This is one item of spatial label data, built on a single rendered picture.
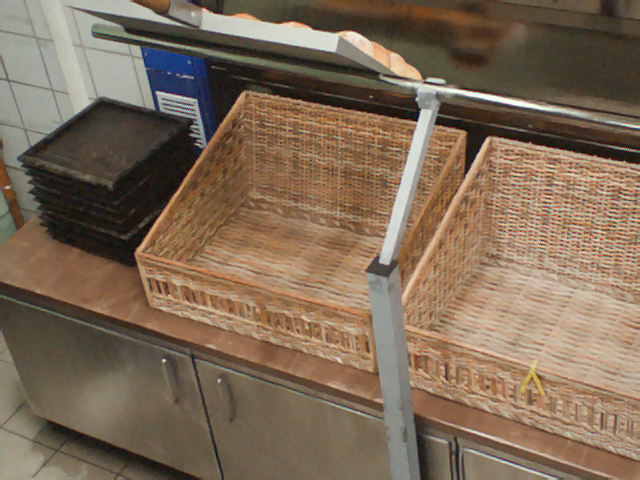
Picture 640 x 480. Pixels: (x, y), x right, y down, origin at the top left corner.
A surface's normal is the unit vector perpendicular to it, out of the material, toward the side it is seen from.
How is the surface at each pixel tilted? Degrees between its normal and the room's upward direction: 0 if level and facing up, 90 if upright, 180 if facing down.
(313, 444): 90
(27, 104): 90
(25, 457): 0
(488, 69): 70
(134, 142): 0
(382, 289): 90
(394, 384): 90
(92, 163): 0
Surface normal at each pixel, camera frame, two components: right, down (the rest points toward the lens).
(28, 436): -0.12, -0.79
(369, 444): -0.48, 0.58
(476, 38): -0.50, 0.27
